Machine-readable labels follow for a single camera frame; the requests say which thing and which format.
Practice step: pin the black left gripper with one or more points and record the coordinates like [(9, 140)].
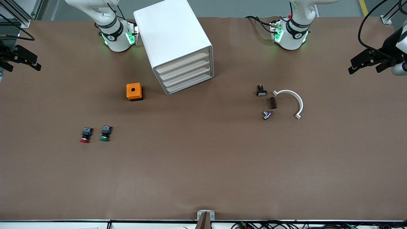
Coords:
[(386, 45)]

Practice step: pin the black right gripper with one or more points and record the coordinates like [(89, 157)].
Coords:
[(7, 54)]

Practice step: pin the red push button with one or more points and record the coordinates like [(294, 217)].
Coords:
[(86, 132)]

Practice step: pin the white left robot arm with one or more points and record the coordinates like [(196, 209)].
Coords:
[(291, 41)]

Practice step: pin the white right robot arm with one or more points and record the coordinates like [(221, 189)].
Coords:
[(116, 41)]

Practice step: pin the green push button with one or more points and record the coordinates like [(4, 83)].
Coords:
[(105, 130)]

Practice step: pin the orange button box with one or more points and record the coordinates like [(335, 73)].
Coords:
[(129, 92)]

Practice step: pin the brown terminal block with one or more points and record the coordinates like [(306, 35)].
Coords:
[(272, 103)]

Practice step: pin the small silver purple connector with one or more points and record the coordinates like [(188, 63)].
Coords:
[(267, 115)]

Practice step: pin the aluminium frame profile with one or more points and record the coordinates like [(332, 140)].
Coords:
[(25, 22), (386, 20)]

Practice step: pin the white curved plastic bracket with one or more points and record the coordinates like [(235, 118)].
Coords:
[(289, 92)]

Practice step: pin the black switch with white face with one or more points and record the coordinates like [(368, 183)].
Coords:
[(261, 93)]

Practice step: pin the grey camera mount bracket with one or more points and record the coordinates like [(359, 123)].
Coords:
[(200, 216)]

